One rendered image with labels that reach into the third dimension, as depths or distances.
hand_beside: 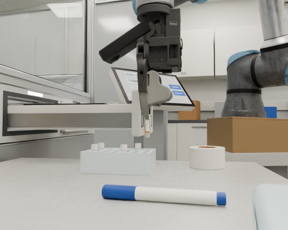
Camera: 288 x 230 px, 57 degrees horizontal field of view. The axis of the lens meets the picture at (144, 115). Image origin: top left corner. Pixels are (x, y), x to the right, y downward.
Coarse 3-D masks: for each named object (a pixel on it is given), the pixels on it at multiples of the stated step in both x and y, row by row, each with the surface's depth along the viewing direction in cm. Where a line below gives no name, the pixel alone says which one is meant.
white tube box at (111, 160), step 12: (84, 156) 47; (96, 156) 47; (108, 156) 46; (120, 156) 46; (132, 156) 45; (144, 156) 45; (84, 168) 47; (96, 168) 46; (108, 168) 46; (120, 168) 46; (132, 168) 45; (144, 168) 45
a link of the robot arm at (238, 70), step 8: (232, 56) 92; (240, 56) 90; (248, 56) 89; (256, 56) 87; (232, 64) 92; (240, 64) 90; (248, 64) 87; (232, 72) 92; (240, 72) 89; (248, 72) 87; (232, 80) 92; (240, 80) 89; (248, 80) 88; (256, 80) 86; (232, 88) 91; (240, 88) 89; (248, 88) 89; (256, 88) 89
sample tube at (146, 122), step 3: (144, 120) 52; (147, 120) 52; (144, 123) 52; (147, 123) 52; (144, 126) 52; (147, 126) 52; (144, 129) 52; (147, 129) 52; (144, 132) 52; (147, 132) 52; (147, 135) 52
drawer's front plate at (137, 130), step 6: (132, 90) 61; (132, 96) 61; (138, 96) 61; (132, 102) 61; (138, 102) 61; (132, 108) 61; (138, 108) 61; (132, 114) 61; (138, 114) 60; (132, 120) 61; (138, 120) 60; (150, 120) 83; (132, 126) 61; (138, 126) 60; (150, 126) 83; (132, 132) 61; (138, 132) 60; (150, 132) 83
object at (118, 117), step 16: (16, 112) 67; (32, 112) 66; (48, 112) 66; (64, 112) 65; (80, 112) 64; (96, 112) 64; (112, 112) 63; (128, 112) 63; (16, 128) 67; (32, 128) 66; (48, 128) 65; (64, 128) 65; (80, 128) 64; (96, 128) 64; (112, 128) 63; (128, 128) 63
